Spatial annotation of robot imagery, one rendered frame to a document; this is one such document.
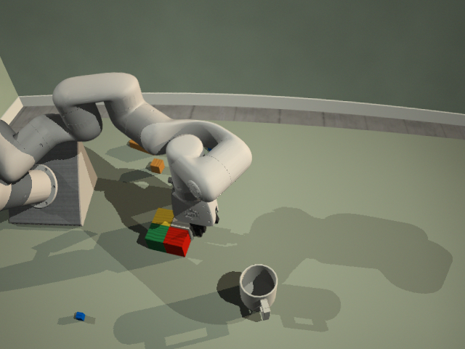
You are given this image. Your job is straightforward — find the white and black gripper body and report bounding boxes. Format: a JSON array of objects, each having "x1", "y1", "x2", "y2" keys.
[{"x1": 171, "y1": 188, "x2": 218, "y2": 227}]

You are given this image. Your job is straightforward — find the yellow cube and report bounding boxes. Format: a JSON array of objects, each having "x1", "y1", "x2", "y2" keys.
[{"x1": 152, "y1": 208, "x2": 174, "y2": 227}]

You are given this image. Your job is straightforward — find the orange rectangular block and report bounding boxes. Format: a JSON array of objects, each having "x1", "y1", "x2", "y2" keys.
[{"x1": 129, "y1": 140, "x2": 148, "y2": 153}]

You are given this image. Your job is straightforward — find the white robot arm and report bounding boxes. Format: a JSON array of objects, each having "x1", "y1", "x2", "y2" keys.
[{"x1": 0, "y1": 73, "x2": 252, "y2": 211}]

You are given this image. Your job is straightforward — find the green cube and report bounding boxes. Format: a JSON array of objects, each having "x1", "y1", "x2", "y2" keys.
[{"x1": 145, "y1": 223, "x2": 169, "y2": 253}]

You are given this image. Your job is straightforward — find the orange cube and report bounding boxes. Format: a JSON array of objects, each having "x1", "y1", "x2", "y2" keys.
[{"x1": 150, "y1": 159, "x2": 164, "y2": 174}]

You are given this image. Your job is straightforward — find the red cube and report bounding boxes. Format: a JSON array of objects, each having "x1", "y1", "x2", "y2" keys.
[{"x1": 163, "y1": 227, "x2": 190, "y2": 257}]

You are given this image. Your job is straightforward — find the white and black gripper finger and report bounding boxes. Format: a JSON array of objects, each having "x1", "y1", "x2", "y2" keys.
[
  {"x1": 190, "y1": 223, "x2": 199, "y2": 236},
  {"x1": 198, "y1": 213, "x2": 219, "y2": 237}
]

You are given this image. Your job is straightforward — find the grey mug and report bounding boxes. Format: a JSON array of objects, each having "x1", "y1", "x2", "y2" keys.
[{"x1": 239, "y1": 264, "x2": 278, "y2": 321}]

